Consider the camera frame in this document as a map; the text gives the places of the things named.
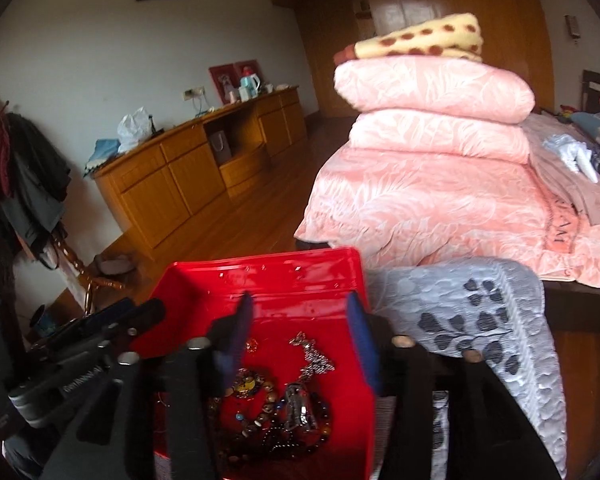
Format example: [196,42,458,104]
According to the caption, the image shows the dark hanging clothes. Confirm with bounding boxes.
[0,112,74,257]

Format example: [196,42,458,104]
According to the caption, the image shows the red plastic box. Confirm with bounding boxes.
[130,246,387,480]

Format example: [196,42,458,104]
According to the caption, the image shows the white plastic bag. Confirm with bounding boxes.
[117,106,154,154]

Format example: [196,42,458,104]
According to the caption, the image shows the yellow spotted blanket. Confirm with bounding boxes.
[336,11,485,66]

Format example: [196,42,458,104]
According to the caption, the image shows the wooden coat rack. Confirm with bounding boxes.
[0,89,126,312]

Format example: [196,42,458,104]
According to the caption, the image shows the white cloth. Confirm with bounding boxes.
[542,135,600,184]

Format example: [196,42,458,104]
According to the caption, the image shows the blue cloth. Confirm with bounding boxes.
[83,139,122,179]

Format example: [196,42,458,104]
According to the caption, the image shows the silver link bracelet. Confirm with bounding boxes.
[281,382,315,434]

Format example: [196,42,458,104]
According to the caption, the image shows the silver chain necklace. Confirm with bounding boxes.
[289,331,339,382]

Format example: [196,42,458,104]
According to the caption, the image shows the grey slippers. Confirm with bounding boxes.
[94,254,134,276]

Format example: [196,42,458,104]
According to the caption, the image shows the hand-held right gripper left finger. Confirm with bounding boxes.
[45,291,255,480]

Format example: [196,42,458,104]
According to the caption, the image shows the blue cup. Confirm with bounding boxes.
[32,305,59,339]

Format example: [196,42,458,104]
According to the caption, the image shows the wooden sideboard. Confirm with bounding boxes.
[92,86,309,264]

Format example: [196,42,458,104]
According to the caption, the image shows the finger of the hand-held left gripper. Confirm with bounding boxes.
[97,299,167,357]
[45,297,135,356]

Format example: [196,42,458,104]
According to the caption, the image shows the pink bedspread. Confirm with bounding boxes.
[294,147,600,291]

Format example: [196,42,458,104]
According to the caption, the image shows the wooden bead bracelet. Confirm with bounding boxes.
[215,410,311,464]

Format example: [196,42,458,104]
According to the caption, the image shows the taupe garment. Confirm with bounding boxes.
[522,120,600,226]

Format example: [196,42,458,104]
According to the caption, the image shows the multicoloured bead bracelet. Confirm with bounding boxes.
[300,392,337,449]

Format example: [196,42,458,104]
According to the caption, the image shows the grey gift bag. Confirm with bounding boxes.
[210,130,234,166]

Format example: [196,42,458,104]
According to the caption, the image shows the teal folded cloth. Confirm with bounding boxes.
[570,111,600,136]

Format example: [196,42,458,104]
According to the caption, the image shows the large folded pink quilt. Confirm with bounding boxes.
[333,55,537,124]

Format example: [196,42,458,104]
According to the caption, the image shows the white quilted mattress pad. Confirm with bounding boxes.
[367,256,569,480]

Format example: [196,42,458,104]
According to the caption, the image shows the wooden door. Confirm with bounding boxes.
[295,0,376,119]

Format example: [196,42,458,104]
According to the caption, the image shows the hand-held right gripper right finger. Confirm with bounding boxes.
[346,291,563,480]

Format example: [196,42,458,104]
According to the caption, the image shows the small folded pink quilt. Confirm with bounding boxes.
[349,108,531,165]

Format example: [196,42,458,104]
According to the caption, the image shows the wooden wardrobe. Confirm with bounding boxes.
[365,0,554,112]

